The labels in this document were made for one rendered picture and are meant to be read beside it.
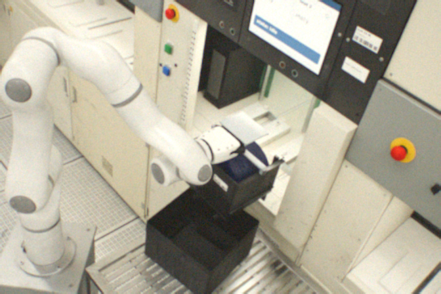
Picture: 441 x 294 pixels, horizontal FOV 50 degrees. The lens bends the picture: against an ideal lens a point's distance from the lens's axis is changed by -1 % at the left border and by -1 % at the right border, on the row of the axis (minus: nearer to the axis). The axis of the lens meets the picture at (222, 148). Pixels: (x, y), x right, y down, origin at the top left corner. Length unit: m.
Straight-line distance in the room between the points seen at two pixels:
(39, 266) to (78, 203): 1.21
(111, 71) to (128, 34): 1.56
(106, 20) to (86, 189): 0.98
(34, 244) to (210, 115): 0.94
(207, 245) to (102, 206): 1.21
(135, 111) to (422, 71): 0.69
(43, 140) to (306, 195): 0.79
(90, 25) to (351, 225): 1.79
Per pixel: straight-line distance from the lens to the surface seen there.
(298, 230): 1.64
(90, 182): 2.99
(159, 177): 1.30
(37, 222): 1.53
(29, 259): 1.73
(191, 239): 1.77
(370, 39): 1.28
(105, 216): 2.81
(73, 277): 1.68
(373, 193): 1.44
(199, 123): 2.07
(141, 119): 1.19
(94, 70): 1.12
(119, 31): 2.68
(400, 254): 1.85
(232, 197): 1.45
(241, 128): 1.45
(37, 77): 1.13
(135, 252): 1.73
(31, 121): 1.26
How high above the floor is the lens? 2.18
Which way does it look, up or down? 42 degrees down
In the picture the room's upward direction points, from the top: 12 degrees clockwise
